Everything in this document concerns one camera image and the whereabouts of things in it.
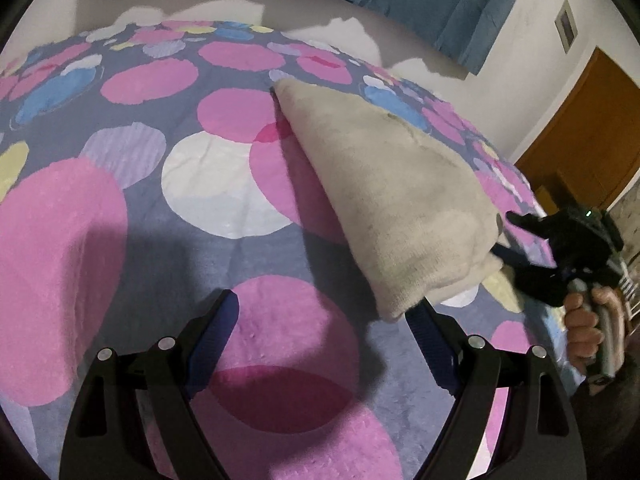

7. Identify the colourful circle print blanket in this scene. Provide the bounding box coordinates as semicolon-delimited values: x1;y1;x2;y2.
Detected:
0;20;581;480

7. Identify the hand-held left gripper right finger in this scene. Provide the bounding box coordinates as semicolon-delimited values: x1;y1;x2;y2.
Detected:
406;299;587;480

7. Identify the white wire rack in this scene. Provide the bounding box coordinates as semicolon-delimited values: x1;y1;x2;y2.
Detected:
616;255;640;322

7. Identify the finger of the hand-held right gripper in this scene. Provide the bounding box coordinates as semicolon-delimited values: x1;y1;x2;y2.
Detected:
491;242;571;307
506;211;557;242

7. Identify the person's right forearm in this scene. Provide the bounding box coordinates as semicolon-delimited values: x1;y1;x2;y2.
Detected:
570;329;640;480

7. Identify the grey wall plate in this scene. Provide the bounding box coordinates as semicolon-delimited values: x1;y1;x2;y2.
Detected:
555;0;579;54

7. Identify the wooden door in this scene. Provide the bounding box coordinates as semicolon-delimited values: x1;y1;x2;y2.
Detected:
515;47;640;221

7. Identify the person's right hand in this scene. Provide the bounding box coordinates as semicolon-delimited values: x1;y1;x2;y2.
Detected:
564;284;629;376

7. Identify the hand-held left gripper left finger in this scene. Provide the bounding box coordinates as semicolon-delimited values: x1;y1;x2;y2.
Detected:
59;289;240;480

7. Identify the beige embroidered sweater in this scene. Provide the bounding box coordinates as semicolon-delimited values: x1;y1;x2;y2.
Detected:
271;78;506;322

